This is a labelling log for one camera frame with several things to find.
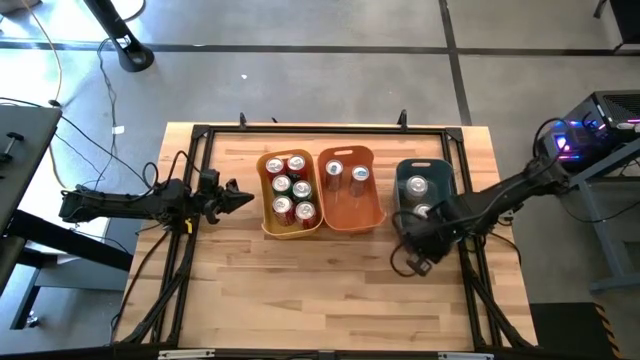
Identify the tan soda can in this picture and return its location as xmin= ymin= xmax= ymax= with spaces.
xmin=404 ymin=174 xmax=430 ymax=202

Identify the dark teal plastic bin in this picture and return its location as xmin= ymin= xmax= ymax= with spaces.
xmin=393 ymin=158 xmax=457 ymax=241

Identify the grey side table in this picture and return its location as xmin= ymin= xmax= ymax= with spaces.
xmin=0 ymin=103 xmax=135 ymax=331

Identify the silver metal bracket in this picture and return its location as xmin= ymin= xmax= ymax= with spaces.
xmin=158 ymin=349 xmax=216 ymax=360
xmin=438 ymin=351 xmax=494 ymax=360

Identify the black screw clamp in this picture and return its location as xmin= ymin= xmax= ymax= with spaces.
xmin=0 ymin=130 xmax=25 ymax=164

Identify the black cabinet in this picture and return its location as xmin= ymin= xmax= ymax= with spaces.
xmin=593 ymin=0 xmax=640 ymax=54

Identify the orange plastic bin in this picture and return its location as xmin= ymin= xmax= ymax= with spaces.
xmin=317 ymin=145 xmax=388 ymax=235

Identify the slim silver drink can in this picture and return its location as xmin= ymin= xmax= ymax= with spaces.
xmin=324 ymin=159 xmax=345 ymax=193
xmin=348 ymin=165 xmax=371 ymax=198

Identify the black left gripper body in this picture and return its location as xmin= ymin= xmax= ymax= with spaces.
xmin=197 ymin=168 xmax=230 ymax=225

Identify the black cable bundle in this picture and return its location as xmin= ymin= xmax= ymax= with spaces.
xmin=459 ymin=259 xmax=534 ymax=350
xmin=115 ymin=227 xmax=199 ymax=346

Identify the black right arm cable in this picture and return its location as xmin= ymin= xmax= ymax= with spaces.
xmin=388 ymin=209 xmax=424 ymax=279

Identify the red Coca-Cola soda can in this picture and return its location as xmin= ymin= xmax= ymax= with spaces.
xmin=294 ymin=200 xmax=318 ymax=230

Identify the black floor stand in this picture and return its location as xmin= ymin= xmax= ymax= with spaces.
xmin=82 ymin=0 xmax=155 ymax=74

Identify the black aluminium table frame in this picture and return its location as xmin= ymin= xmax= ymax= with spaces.
xmin=112 ymin=122 xmax=541 ymax=359

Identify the black box with hazard stripes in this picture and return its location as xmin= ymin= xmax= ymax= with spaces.
xmin=528 ymin=301 xmax=621 ymax=360

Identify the computer tower with RGB lights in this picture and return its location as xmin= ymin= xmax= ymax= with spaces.
xmin=534 ymin=89 xmax=640 ymax=175

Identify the desk with grey legs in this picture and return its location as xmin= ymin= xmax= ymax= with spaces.
xmin=549 ymin=140 xmax=640 ymax=296

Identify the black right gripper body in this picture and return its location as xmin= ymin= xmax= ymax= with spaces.
xmin=399 ymin=199 xmax=464 ymax=277

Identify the yellow plastic bin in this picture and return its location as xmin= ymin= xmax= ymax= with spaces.
xmin=255 ymin=148 xmax=325 ymax=241

